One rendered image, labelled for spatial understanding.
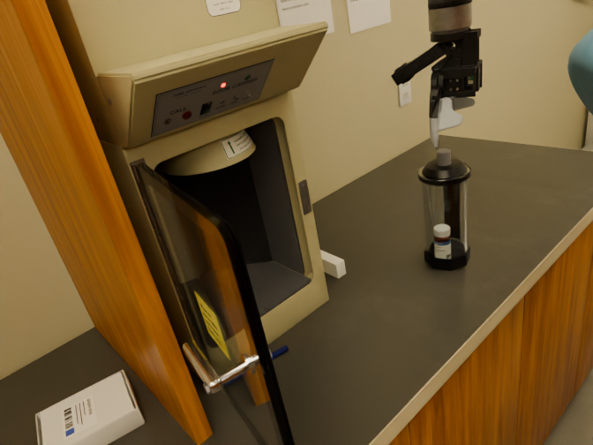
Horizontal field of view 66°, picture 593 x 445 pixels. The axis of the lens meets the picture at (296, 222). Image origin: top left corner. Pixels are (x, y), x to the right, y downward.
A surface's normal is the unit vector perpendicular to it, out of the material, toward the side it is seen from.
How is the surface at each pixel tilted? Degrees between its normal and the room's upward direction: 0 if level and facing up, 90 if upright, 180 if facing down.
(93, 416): 0
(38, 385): 0
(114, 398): 0
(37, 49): 90
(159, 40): 90
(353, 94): 90
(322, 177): 90
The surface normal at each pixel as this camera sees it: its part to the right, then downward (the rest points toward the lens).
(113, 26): 0.66, 0.23
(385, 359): -0.18, -0.87
